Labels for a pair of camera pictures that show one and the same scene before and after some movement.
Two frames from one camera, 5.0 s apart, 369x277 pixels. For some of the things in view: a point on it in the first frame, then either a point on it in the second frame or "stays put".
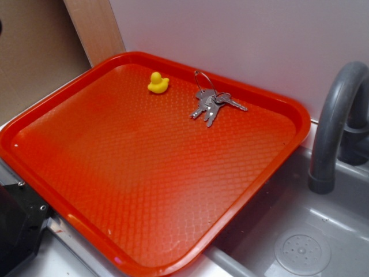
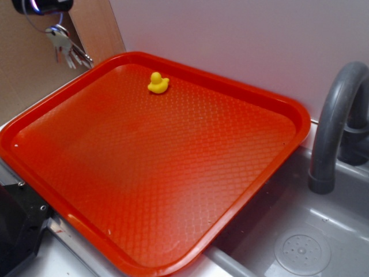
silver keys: [210, 101] to [63, 42]
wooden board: [96, 22] stays put
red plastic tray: [151, 159] stays put
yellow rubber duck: [158, 85] stays put
